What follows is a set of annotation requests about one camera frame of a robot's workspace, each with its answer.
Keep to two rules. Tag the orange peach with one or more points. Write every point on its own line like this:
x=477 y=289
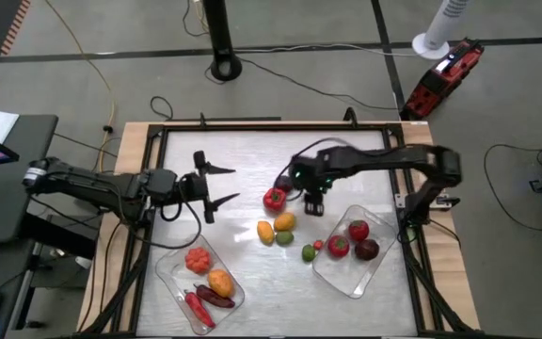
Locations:
x=220 y=282

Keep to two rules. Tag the yellow lemon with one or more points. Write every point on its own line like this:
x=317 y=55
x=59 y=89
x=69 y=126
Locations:
x=265 y=232

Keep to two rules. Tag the orange ribbed pumpkin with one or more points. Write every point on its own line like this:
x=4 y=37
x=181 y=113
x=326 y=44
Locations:
x=198 y=260

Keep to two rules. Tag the white tower fan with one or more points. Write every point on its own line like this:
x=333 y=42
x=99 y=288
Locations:
x=445 y=19

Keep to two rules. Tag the orange mango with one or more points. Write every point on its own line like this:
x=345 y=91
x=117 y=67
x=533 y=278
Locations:
x=284 y=221

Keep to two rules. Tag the black pole stand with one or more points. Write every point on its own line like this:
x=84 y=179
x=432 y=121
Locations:
x=219 y=28

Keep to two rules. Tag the wooden table board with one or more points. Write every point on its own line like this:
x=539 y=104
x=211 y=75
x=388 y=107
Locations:
x=130 y=146

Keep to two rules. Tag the clear plastic vegetable tray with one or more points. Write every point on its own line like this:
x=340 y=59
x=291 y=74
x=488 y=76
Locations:
x=172 y=278

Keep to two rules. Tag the dark maroon round fruit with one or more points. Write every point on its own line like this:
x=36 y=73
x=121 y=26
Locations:
x=366 y=249

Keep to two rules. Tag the red tomato with green calyx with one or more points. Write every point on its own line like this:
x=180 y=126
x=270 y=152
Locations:
x=338 y=246
x=358 y=230

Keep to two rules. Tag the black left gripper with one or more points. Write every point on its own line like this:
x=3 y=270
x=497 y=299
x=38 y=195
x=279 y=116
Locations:
x=195 y=189

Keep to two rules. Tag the green lime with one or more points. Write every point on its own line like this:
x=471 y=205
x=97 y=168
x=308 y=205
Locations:
x=308 y=253

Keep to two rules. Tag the red and black toolbox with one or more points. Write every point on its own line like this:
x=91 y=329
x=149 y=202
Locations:
x=440 y=82

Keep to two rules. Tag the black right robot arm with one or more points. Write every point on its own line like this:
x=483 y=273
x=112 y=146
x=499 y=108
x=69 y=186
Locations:
x=393 y=157

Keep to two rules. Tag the small red cherry tomato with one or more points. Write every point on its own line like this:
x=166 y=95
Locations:
x=318 y=245

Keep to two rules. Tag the purple cabbage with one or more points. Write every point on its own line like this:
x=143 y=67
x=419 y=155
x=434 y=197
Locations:
x=283 y=183

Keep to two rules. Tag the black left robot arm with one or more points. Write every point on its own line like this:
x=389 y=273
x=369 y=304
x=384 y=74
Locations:
x=87 y=186

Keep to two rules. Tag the dark desk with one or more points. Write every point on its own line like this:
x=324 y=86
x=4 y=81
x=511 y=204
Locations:
x=21 y=188

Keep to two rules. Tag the dark red chili pepper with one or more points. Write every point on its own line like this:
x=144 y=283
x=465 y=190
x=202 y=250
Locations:
x=217 y=298

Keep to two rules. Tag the green avocado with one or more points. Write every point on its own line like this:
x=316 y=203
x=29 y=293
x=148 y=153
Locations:
x=284 y=238

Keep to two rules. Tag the black frame clamp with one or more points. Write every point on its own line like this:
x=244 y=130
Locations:
x=202 y=121
x=350 y=117

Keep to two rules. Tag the bright red chili pepper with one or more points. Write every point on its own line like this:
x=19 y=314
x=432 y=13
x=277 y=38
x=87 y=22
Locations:
x=199 y=309

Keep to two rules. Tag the red bell pepper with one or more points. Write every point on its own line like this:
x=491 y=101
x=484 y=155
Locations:
x=275 y=199

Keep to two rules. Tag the black aluminium table frame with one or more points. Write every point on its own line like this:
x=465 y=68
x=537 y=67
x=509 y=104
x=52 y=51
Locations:
x=275 y=127

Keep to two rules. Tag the clear plastic fruit tray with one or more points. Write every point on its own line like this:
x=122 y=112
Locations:
x=346 y=278

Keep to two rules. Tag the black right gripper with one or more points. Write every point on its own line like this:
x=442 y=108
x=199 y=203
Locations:
x=315 y=172

